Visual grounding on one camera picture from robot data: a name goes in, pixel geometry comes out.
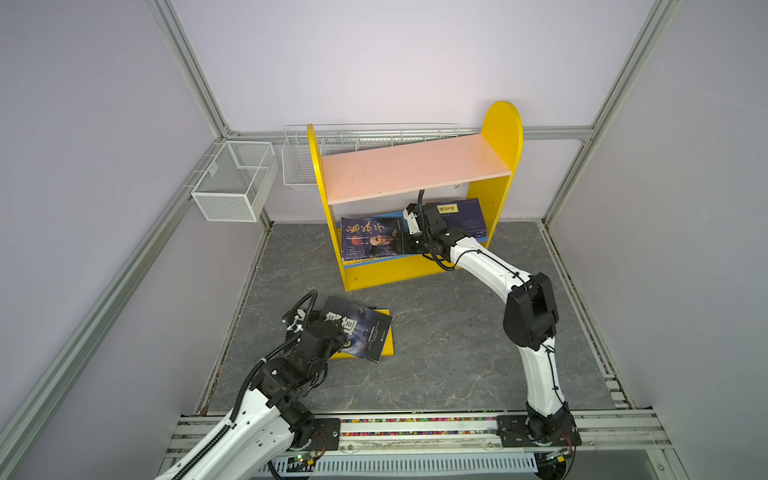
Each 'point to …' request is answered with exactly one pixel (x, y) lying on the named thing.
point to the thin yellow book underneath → (343, 356)
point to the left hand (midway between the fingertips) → (337, 333)
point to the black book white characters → (365, 330)
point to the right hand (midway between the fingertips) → (398, 243)
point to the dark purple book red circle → (370, 237)
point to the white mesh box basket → (236, 185)
